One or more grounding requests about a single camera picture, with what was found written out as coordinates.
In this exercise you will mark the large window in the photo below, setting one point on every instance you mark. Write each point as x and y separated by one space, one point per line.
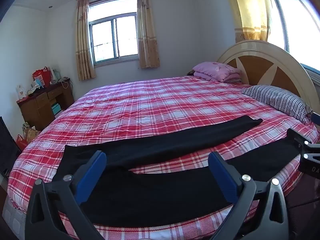
300 30

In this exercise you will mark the bed with red plaid sheet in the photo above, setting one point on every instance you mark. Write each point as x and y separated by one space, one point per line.
150 102

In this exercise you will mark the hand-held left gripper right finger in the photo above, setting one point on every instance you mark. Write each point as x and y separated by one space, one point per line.
222 177

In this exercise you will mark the striped pillow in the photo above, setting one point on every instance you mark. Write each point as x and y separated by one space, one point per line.
277 98

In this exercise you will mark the patterned paper bag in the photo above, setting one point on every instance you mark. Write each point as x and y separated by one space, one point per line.
30 132

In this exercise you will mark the red gift bag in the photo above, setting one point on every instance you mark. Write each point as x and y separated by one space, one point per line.
42 76

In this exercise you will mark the wooden desk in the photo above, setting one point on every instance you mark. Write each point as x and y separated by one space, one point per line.
37 107

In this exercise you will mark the black pants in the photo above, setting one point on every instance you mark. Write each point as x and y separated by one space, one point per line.
150 192

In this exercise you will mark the black television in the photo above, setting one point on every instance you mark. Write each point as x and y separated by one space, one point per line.
8 150

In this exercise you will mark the red shopping bag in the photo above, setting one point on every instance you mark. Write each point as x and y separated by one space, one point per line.
21 142

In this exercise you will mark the yellow curtain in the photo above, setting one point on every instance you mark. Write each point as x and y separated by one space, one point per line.
250 10

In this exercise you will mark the round wooden headboard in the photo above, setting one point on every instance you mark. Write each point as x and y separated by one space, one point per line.
252 70

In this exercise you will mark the beige patterned curtain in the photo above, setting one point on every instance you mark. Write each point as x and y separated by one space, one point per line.
83 42
147 30

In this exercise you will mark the teal box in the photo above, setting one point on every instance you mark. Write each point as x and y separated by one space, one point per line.
56 109

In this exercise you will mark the pink folded blanket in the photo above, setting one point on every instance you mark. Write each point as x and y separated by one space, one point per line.
215 70

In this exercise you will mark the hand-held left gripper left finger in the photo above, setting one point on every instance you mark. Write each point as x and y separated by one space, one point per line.
93 172

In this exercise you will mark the sliding window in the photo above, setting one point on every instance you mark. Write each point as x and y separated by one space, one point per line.
112 40

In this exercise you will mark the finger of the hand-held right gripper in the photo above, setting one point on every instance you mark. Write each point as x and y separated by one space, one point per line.
295 137
316 119

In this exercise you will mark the white printed bag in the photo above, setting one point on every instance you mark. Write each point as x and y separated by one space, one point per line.
21 92

